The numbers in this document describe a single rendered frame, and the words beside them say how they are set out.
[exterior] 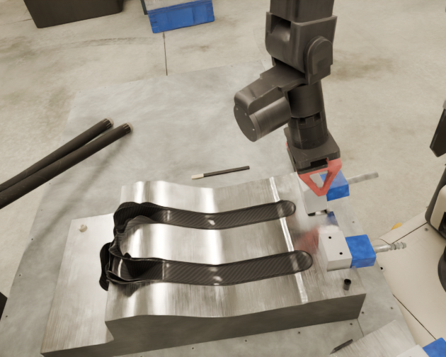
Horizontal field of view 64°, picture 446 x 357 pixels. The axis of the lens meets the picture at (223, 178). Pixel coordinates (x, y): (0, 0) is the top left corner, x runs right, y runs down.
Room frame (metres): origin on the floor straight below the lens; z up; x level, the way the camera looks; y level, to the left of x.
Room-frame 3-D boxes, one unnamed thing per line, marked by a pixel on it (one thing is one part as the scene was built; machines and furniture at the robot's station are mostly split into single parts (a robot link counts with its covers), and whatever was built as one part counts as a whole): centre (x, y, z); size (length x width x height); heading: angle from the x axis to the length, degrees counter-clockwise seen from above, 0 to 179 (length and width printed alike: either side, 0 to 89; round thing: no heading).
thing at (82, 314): (0.36, 0.07, 0.87); 0.50 x 0.26 x 0.14; 88
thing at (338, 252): (0.29, -0.20, 0.89); 0.13 x 0.05 x 0.05; 87
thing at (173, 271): (0.35, 0.06, 0.92); 0.35 x 0.16 x 0.09; 88
